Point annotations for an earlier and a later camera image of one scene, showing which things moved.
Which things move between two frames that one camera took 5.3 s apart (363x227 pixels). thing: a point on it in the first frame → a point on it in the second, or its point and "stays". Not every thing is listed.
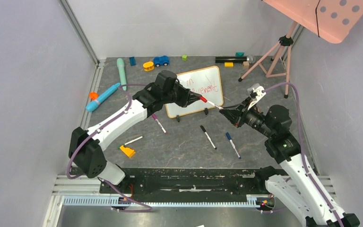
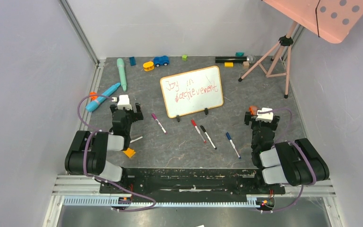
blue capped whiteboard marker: (229, 138) stays
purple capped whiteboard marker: (155, 117) stays
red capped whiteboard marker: (205, 100) → (195, 125)
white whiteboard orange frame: (205, 82) stays
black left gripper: (188, 97) → (136, 116)
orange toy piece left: (93, 95) stays
